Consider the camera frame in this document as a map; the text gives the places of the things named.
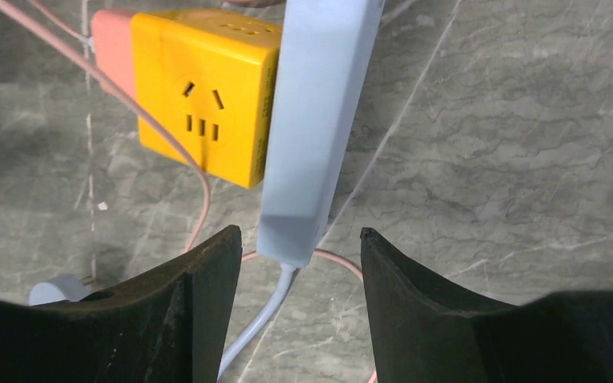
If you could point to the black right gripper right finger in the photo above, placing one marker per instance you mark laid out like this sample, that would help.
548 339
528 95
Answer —
425 328

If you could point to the yellow cube socket adapter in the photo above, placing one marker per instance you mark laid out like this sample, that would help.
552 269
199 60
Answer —
208 76

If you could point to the pink cube socket adapter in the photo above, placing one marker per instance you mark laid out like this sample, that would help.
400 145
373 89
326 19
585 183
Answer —
112 41

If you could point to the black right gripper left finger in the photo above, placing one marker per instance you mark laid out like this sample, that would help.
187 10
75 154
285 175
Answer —
168 324

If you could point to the light blue power strip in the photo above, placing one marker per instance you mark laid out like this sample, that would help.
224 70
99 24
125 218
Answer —
324 55

